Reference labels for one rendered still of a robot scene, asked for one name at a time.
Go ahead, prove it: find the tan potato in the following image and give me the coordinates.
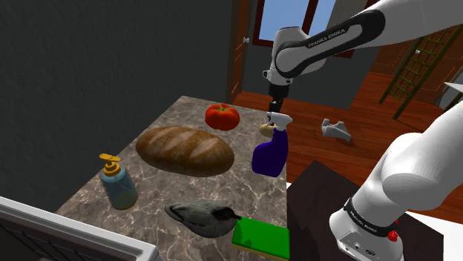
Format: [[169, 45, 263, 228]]
[[259, 122, 278, 139]]

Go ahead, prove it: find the red tomato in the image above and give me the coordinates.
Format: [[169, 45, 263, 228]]
[[204, 103, 241, 131]]

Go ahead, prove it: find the brown wooden door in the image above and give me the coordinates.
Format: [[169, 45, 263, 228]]
[[226, 0, 258, 105]]

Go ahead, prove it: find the blue spray bottle white trigger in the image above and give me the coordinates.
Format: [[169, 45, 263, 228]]
[[252, 111, 293, 178]]

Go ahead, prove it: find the grey dumbbell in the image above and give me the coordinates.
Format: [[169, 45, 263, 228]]
[[321, 118, 352, 142]]

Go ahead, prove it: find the red framed window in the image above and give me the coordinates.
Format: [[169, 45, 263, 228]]
[[252, 0, 380, 59]]

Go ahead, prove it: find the brown bread loaf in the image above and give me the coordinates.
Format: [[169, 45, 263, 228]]
[[135, 125, 236, 178]]

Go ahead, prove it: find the dark robot stand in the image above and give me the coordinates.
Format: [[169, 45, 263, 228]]
[[286, 159, 444, 261]]

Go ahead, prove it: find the green wooden ladder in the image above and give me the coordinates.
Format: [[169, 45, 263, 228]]
[[378, 24, 463, 121]]

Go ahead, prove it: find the grey duck figure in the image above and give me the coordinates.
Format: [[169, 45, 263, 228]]
[[164, 199, 242, 239]]

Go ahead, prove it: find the green sponge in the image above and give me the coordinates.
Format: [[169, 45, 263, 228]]
[[231, 216, 292, 261]]

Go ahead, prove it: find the clear soap dispenser yellow pump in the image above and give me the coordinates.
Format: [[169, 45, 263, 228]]
[[98, 153, 139, 211]]

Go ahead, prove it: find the white appliance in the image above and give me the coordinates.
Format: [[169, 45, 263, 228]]
[[0, 196, 164, 261]]

